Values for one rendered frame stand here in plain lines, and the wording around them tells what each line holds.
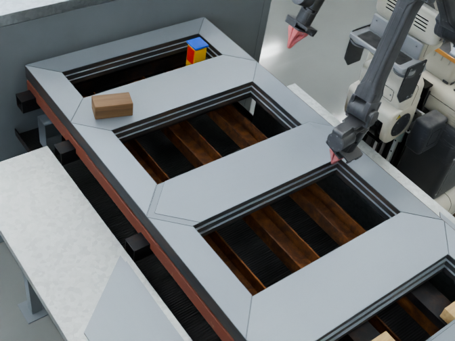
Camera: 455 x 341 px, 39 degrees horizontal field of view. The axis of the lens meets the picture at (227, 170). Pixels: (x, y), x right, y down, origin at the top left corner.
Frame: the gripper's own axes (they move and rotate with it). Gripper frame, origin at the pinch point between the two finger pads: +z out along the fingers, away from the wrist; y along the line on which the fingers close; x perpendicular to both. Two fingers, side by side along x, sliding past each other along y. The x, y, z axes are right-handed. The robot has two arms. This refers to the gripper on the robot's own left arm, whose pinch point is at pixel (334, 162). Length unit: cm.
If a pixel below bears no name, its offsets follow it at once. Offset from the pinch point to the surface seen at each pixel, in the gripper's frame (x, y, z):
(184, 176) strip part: -44.6, -16.8, 3.7
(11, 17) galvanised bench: -64, -92, 4
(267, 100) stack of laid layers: 2.5, -34.4, 10.4
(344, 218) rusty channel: 0.4, 14.0, 13.8
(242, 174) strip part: -28.8, -9.3, 2.1
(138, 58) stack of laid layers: -24, -75, 21
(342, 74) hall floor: 143, -89, 113
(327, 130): 8.8, -12.1, 3.2
